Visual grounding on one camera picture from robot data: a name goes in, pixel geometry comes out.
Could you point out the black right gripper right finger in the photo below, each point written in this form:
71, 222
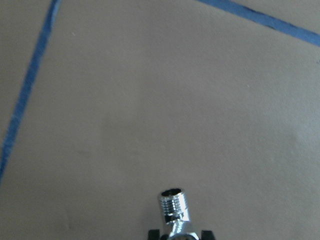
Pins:
207, 235

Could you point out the chrome pipe fitting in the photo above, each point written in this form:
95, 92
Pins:
177, 223

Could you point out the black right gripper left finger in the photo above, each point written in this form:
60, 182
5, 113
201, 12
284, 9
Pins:
154, 234

